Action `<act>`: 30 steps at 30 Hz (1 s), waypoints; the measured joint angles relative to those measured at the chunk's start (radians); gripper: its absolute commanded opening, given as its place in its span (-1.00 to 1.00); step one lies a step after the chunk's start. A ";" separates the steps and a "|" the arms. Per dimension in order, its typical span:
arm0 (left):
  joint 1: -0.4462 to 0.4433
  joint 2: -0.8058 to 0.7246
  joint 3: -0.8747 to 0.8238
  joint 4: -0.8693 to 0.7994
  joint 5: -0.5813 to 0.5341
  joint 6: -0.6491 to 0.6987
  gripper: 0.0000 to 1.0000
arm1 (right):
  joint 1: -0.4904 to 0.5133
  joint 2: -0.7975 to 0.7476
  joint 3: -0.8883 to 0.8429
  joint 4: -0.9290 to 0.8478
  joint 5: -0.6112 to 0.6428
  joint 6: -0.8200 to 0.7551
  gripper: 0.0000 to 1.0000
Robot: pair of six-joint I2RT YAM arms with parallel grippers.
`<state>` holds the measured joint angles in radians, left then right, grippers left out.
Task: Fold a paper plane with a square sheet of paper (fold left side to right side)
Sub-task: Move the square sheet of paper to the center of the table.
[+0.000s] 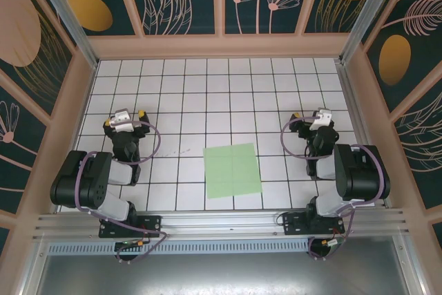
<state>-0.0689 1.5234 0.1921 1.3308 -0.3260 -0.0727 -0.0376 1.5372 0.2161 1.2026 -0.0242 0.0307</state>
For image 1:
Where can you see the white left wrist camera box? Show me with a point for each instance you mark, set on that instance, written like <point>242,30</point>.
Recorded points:
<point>123,121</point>

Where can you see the aluminium frame post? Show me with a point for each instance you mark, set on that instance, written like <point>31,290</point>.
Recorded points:
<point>369,8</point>
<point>69,15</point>

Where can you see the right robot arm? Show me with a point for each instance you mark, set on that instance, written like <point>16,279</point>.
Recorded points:
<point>359,177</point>

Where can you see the light green cloth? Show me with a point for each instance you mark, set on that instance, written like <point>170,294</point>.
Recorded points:
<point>232,170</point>

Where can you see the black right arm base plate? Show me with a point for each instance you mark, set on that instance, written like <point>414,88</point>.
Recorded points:
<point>293,226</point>

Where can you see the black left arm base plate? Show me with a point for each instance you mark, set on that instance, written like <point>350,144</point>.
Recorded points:
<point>152,224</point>

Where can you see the aluminium side rail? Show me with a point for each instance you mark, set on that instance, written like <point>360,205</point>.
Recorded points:
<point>355,119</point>

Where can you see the long aluminium mounting rail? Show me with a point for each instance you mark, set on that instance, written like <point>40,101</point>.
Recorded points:
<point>221,222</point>

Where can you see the grey metal shelf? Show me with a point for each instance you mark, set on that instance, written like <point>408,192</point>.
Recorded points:
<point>221,274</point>

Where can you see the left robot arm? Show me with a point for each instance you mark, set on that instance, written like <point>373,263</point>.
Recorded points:
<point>89,177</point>

